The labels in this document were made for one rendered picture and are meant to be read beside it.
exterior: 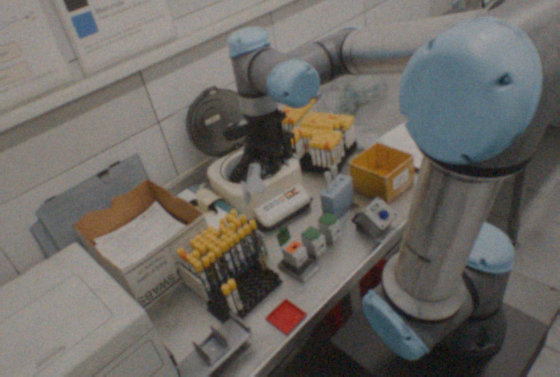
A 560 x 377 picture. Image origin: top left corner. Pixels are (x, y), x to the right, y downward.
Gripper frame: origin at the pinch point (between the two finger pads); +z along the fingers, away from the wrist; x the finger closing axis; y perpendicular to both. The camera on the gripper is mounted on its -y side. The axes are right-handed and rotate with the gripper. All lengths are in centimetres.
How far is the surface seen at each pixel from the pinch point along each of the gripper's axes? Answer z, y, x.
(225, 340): 17.9, 8.0, -27.7
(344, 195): 18.7, 5.7, 23.3
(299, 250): 18.2, 6.9, 0.1
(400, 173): 17.5, 15.2, 37.6
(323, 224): 19.1, 6.6, 11.3
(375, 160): 21.6, 3.8, 44.8
